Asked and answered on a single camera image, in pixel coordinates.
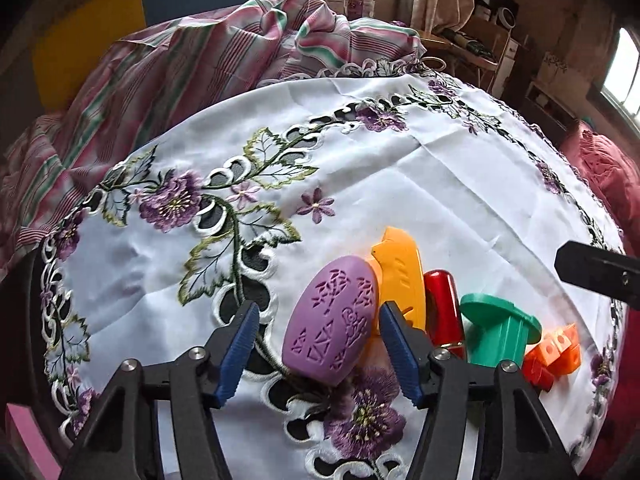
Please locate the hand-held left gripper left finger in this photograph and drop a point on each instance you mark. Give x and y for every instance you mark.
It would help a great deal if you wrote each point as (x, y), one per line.
(237, 355)

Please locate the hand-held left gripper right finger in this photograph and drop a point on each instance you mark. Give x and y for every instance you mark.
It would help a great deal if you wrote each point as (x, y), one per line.
(400, 350)

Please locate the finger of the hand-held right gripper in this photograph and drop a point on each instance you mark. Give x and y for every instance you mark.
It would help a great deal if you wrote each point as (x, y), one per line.
(595, 267)

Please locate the red plastic toy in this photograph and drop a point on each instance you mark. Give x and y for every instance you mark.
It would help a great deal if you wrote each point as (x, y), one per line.
(442, 305)

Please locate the orange yellow plastic toy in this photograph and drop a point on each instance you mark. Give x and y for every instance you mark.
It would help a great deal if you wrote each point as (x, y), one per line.
(400, 270)

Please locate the purple egg-shaped patterned toy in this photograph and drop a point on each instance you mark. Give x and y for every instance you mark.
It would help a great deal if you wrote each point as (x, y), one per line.
(330, 310)

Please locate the orange block toy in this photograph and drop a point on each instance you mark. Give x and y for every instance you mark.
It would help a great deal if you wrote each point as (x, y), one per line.
(560, 355)

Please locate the teal plastic spool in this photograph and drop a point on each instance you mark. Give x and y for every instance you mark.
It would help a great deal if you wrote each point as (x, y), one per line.
(495, 330)

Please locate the pink cardboard tray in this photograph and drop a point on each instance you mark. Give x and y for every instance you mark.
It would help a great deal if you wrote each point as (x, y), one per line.
(22, 435)

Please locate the red cushion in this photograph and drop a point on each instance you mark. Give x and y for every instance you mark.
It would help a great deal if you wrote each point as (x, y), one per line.
(610, 180)

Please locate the white embroidered floral tablecloth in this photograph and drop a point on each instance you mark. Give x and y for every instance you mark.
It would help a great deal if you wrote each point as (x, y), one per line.
(400, 160)

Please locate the window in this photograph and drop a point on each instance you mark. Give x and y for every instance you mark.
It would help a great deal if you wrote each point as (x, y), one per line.
(622, 75)

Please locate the wooden side table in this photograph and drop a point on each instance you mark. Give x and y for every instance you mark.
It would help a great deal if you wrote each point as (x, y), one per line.
(465, 55)

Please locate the white round appliance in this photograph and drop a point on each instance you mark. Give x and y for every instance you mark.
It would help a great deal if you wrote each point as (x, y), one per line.
(505, 15)

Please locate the pink green striped blanket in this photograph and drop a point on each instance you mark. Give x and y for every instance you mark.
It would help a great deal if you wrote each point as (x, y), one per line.
(175, 70)

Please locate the pink small box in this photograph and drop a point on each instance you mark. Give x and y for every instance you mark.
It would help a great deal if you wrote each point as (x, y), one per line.
(361, 6)

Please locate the grey yellow blue headboard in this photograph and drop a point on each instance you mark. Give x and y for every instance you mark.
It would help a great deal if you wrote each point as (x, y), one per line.
(75, 45)

